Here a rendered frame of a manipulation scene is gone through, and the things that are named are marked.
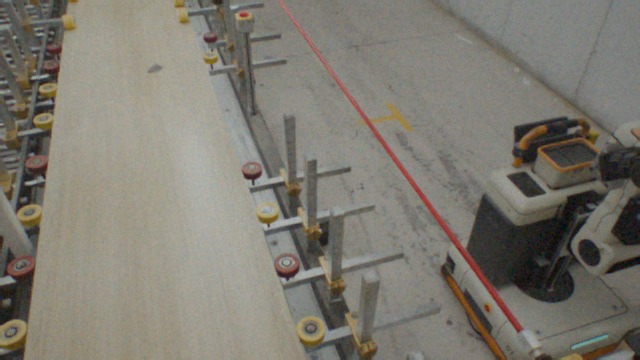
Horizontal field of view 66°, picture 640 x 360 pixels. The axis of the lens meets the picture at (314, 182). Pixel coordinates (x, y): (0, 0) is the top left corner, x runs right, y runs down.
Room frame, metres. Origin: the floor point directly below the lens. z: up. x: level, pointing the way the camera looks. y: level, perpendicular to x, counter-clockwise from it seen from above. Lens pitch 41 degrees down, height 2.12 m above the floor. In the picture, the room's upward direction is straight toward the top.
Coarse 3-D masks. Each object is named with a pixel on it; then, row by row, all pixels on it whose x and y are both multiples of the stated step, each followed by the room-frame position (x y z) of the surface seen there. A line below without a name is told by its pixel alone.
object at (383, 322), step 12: (396, 312) 0.88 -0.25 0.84; (408, 312) 0.88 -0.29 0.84; (420, 312) 0.88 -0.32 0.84; (432, 312) 0.89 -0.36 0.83; (384, 324) 0.84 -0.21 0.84; (396, 324) 0.85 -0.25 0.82; (324, 336) 0.80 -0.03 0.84; (336, 336) 0.80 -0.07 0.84; (348, 336) 0.80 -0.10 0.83; (312, 348) 0.76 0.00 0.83
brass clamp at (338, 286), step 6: (318, 258) 1.10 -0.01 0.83; (318, 264) 1.10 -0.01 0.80; (324, 264) 1.07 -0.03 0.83; (324, 270) 1.05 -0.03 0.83; (324, 276) 1.04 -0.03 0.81; (342, 276) 1.02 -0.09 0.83; (330, 282) 1.00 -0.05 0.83; (336, 282) 1.00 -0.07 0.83; (342, 282) 1.00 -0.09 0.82; (330, 288) 0.99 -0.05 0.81; (336, 288) 0.98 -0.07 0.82; (342, 288) 0.99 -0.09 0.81; (336, 294) 0.98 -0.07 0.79
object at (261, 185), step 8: (320, 168) 1.59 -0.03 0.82; (328, 168) 1.60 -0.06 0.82; (336, 168) 1.60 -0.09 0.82; (344, 168) 1.60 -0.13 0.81; (280, 176) 1.54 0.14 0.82; (320, 176) 1.57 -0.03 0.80; (248, 184) 1.50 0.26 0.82; (256, 184) 1.49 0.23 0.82; (264, 184) 1.49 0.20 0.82; (272, 184) 1.50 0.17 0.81; (280, 184) 1.51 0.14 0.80; (256, 192) 1.48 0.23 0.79
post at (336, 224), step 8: (336, 208) 1.03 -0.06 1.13; (336, 216) 1.01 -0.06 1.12; (344, 216) 1.02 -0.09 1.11; (336, 224) 1.01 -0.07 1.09; (336, 232) 1.01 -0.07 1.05; (336, 240) 1.01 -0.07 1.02; (336, 248) 1.01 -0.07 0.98; (336, 256) 1.01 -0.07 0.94; (328, 264) 1.03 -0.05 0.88; (336, 264) 1.01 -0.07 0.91; (328, 272) 1.03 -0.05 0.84; (336, 272) 1.01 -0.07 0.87; (336, 296) 1.01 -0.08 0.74
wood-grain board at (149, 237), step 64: (128, 0) 3.23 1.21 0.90; (64, 64) 2.35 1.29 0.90; (128, 64) 2.35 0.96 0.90; (192, 64) 2.35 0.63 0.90; (64, 128) 1.77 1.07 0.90; (128, 128) 1.77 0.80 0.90; (192, 128) 1.77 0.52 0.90; (64, 192) 1.35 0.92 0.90; (128, 192) 1.35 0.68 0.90; (192, 192) 1.35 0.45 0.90; (64, 256) 1.05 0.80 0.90; (128, 256) 1.05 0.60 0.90; (192, 256) 1.05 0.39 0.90; (256, 256) 1.05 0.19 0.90; (64, 320) 0.81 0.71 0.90; (128, 320) 0.81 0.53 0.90; (192, 320) 0.81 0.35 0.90; (256, 320) 0.81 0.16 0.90
